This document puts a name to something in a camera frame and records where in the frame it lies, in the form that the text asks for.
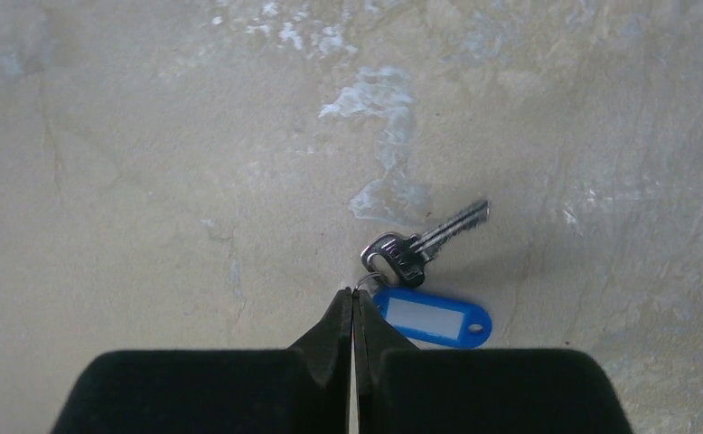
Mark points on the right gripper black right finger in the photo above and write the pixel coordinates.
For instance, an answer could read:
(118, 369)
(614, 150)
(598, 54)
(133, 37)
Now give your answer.
(403, 389)

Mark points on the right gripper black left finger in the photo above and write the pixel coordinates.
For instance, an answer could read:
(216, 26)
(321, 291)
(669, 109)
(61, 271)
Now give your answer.
(302, 388)

